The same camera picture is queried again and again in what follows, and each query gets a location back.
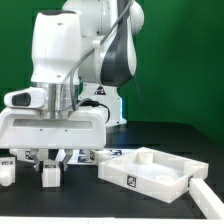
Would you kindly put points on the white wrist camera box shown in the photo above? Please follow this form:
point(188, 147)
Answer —
point(31, 97)

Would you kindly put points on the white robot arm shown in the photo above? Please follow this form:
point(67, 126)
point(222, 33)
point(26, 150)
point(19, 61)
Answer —
point(86, 41)

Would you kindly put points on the white square table top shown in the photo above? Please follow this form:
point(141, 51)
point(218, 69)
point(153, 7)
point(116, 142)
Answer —
point(156, 174)

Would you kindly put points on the white obstacle bar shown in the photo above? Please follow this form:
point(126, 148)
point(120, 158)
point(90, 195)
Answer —
point(208, 202)

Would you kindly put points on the white marker sheet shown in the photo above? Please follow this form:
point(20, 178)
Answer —
point(78, 157)

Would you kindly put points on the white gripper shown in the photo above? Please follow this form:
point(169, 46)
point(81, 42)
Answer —
point(25, 129)

